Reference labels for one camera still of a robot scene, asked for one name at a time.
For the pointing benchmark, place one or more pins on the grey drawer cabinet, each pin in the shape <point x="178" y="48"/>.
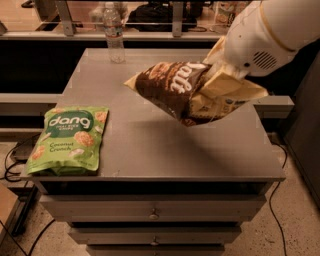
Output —
<point x="204" y="181"/>

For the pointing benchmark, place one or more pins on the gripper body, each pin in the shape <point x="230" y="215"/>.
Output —
<point x="252" y="42"/>

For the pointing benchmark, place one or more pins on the brown sea salt chip bag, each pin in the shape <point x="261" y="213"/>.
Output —
<point x="195" y="93"/>

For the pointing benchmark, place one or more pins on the black bag behind rail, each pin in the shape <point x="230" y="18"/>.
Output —
<point x="158" y="17"/>

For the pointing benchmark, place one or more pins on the metal railing frame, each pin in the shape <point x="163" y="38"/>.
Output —
<point x="79" y="20"/>

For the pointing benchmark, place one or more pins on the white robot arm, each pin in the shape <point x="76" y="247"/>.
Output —
<point x="265" y="36"/>

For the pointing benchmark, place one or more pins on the clear plastic water bottle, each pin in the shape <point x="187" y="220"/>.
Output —
<point x="114" y="34"/>

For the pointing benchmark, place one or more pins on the printed snack bag background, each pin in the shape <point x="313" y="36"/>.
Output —
<point x="225" y="12"/>

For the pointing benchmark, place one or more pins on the round metal drawer knob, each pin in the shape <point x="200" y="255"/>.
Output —
<point x="154" y="215"/>

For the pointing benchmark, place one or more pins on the green dang rice chip bag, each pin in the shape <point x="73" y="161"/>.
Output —
<point x="70" y="142"/>

